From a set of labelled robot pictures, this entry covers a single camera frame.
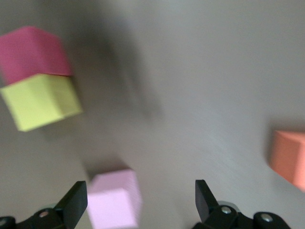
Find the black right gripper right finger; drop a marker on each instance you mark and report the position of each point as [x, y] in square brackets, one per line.
[205, 202]

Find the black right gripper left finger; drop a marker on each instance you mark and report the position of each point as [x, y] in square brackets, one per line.
[74, 202]

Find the pink foam cube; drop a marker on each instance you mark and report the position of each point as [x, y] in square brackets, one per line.
[114, 202]

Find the orange foam cube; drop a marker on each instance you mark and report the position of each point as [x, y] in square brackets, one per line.
[289, 157]

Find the yellow foam cube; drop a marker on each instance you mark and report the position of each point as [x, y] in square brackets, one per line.
[40, 102]

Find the crimson foam cube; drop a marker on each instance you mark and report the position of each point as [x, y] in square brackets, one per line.
[31, 52]

